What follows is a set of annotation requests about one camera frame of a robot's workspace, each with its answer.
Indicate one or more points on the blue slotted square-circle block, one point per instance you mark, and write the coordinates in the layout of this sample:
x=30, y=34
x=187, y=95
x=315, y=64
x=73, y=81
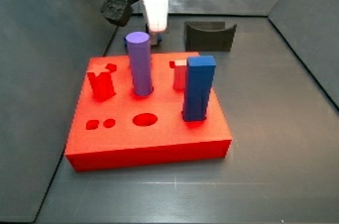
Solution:
x=155, y=39

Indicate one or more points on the black curved regrasp stand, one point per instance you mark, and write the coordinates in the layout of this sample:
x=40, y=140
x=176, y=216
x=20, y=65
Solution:
x=208, y=36

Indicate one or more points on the red square peg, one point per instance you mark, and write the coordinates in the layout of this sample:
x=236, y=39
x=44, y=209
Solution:
x=179, y=74

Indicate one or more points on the tall blue square peg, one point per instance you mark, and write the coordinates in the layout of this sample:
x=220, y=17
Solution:
x=199, y=78

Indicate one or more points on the red peg board fixture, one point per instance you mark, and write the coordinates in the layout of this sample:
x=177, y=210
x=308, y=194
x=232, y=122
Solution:
x=131, y=131

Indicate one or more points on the purple cylinder peg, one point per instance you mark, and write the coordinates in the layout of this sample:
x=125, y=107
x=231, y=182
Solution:
x=139, y=54

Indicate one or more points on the red star peg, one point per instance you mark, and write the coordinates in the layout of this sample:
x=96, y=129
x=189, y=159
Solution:
x=100, y=81

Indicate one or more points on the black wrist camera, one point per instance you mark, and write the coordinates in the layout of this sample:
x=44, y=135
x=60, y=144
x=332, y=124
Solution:
x=116, y=11

